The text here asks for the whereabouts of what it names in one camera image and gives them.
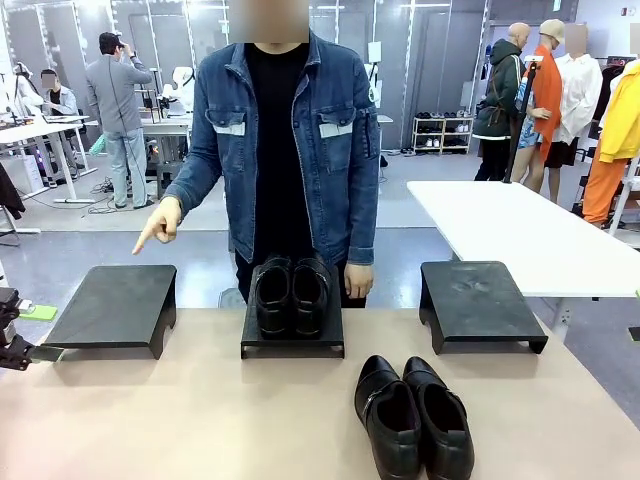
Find person in denim jacket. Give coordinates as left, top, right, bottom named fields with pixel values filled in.
left=162, top=29, right=382, bottom=309

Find black shoe stand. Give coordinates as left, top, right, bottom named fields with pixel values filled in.
left=239, top=263, right=346, bottom=360
left=418, top=260, right=550, bottom=356
left=40, top=264, right=179, bottom=361

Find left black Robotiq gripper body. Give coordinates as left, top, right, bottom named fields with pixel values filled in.
left=0, top=286, right=36, bottom=372

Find black hanging garment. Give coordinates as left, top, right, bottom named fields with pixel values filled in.
left=0, top=163, right=27, bottom=222

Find white side table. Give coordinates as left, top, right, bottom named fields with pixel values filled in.
left=406, top=180, right=640, bottom=300

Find person's left forearm denim sleeve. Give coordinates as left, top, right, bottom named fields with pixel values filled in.
left=345, top=164, right=381, bottom=267

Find mannequin in yellow and orange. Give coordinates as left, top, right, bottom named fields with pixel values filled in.
left=581, top=58, right=640, bottom=227

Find man in grey shirt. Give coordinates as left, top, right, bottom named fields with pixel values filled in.
left=84, top=31, right=155, bottom=210

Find person's right hand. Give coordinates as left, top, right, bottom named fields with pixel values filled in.
left=131, top=195, right=183, bottom=257

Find background person with blurred face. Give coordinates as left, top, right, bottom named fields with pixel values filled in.
left=38, top=68, right=81, bottom=119

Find person's left hand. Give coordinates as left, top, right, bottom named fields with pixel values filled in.
left=343, top=262, right=376, bottom=301

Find person's right forearm denim sleeve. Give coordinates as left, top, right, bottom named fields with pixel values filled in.
left=162, top=144, right=226, bottom=221

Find white office desk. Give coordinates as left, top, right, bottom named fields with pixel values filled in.
left=0, top=114, right=99, bottom=205

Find mannequin in dark green hoodie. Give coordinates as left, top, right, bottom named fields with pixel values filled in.
left=472, top=22, right=532, bottom=182

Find mannequin in orange with cap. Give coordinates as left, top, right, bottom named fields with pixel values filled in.
left=509, top=18, right=567, bottom=205

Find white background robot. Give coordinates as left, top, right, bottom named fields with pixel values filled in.
left=160, top=66, right=196, bottom=119

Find white shoe rack with shoes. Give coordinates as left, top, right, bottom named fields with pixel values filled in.
left=412, top=110, right=475, bottom=156

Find black tripod pole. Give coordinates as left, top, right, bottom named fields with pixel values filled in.
left=501, top=55, right=545, bottom=185

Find person in white shirt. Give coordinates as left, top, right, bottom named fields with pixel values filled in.
left=543, top=23, right=605, bottom=170

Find black floor cables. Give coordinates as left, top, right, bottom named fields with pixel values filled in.
left=87, top=177, right=121, bottom=215

